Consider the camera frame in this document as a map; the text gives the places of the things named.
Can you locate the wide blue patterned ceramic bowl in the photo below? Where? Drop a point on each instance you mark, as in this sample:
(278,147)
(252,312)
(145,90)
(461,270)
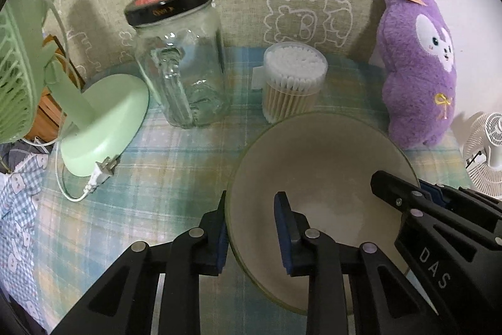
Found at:
(321,170)

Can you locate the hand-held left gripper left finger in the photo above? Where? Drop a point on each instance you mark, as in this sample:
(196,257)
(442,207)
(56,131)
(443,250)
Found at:
(221,241)

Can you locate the purple plush toy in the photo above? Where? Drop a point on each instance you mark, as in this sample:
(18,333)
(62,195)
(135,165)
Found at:
(415,84)

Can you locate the clear cotton swab container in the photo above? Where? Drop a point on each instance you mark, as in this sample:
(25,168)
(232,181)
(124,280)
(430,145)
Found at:
(294,76)

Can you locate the blue bear print cloth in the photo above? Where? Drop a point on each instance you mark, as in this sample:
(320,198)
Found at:
(19,225)

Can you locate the green desk fan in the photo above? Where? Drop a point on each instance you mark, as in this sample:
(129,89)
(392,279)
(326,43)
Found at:
(106,111)

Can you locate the white standing fan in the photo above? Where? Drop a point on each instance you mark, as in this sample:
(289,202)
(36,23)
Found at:
(490,139)

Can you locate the orange wooden chair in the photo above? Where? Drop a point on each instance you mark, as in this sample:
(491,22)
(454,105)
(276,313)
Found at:
(47,111)

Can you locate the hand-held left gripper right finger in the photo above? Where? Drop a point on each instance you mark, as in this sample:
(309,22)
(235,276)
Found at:
(280,229)

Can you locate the glass jar black lid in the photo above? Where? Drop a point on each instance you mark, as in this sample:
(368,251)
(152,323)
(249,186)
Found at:
(184,56)

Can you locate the plaid tablecloth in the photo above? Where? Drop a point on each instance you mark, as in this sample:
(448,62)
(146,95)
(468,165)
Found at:
(157,170)

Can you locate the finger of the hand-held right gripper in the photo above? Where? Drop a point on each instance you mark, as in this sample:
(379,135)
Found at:
(435,194)
(427,241)

